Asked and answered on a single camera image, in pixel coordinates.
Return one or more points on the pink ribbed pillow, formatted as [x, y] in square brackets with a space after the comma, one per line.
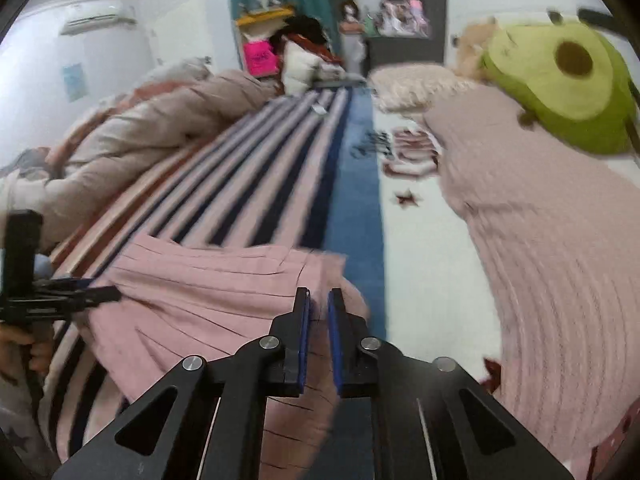
[550, 260]

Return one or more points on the pink checked pants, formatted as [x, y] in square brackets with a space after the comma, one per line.
[200, 300]

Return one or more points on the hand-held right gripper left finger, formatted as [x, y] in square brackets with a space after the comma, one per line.
[295, 355]

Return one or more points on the pink shopping bag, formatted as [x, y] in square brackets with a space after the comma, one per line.
[260, 57]

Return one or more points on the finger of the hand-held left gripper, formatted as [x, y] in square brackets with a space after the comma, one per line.
[90, 297]
[65, 284]

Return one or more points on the striped printed bed sheet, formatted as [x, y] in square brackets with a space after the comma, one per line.
[360, 220]

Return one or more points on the dark clothes pile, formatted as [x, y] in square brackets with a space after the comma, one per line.
[310, 30]

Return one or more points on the mannequin head with wig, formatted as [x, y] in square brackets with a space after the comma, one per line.
[351, 15]

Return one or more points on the dark desk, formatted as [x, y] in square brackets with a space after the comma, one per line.
[405, 52]

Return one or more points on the white air conditioner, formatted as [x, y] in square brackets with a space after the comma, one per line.
[95, 16]

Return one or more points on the white door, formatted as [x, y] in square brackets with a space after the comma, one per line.
[182, 30]

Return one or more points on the star-print grey clothing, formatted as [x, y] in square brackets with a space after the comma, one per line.
[20, 435]

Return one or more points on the yellow shelf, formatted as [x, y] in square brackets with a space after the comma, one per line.
[265, 15]

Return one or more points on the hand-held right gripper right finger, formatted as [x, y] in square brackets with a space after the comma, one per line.
[342, 355]

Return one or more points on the tan plush toy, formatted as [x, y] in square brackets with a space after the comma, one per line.
[472, 50]

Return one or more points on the person's left hand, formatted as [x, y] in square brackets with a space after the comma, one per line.
[12, 352]

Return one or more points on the polka-dot bed skirt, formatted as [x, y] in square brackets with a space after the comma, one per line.
[615, 445]

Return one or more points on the white puffer jacket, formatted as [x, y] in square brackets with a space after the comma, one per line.
[300, 67]

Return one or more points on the floral pillow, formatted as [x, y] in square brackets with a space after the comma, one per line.
[415, 87]

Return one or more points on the green avocado plush toy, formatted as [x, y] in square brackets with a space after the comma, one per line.
[540, 90]

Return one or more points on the blue wall poster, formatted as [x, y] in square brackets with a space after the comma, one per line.
[75, 82]

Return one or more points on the pink checked quilt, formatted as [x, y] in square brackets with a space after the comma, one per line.
[150, 130]

